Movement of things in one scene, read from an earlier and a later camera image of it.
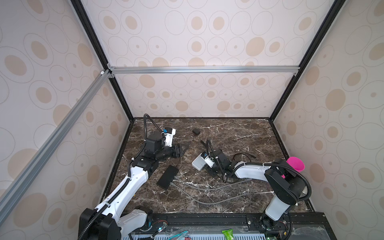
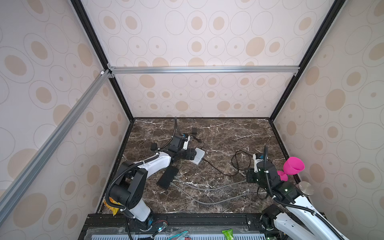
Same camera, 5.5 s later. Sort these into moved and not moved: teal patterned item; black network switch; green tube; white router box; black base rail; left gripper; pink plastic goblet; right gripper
Moved: right gripper; white router box; left gripper
Not moved: black base rail; teal patterned item; black network switch; green tube; pink plastic goblet
